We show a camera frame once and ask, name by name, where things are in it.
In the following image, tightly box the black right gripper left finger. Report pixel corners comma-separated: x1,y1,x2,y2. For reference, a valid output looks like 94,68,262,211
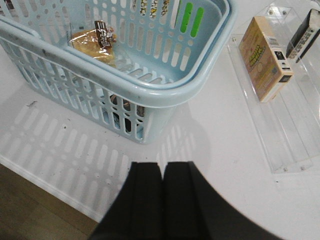
89,162,163,240

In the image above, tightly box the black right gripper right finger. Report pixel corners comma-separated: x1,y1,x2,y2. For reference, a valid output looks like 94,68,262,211
163,161,278,240

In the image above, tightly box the dark packaged item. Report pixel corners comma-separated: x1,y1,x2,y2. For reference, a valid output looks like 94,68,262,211
109,94,145,134

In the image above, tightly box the bread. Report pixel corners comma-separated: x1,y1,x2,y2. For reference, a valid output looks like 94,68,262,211
69,20,117,68

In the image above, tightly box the beige tissue pack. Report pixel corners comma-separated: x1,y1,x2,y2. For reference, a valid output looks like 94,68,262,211
238,16,294,103

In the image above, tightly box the light blue plastic basket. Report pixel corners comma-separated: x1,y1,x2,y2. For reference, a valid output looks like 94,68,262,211
0,0,237,144

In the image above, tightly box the green labelled package behind basket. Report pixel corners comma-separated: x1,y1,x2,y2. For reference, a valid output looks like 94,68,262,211
174,0,205,38

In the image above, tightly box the clear acrylic right shelf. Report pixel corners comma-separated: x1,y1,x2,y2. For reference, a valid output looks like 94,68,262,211
227,19,320,174

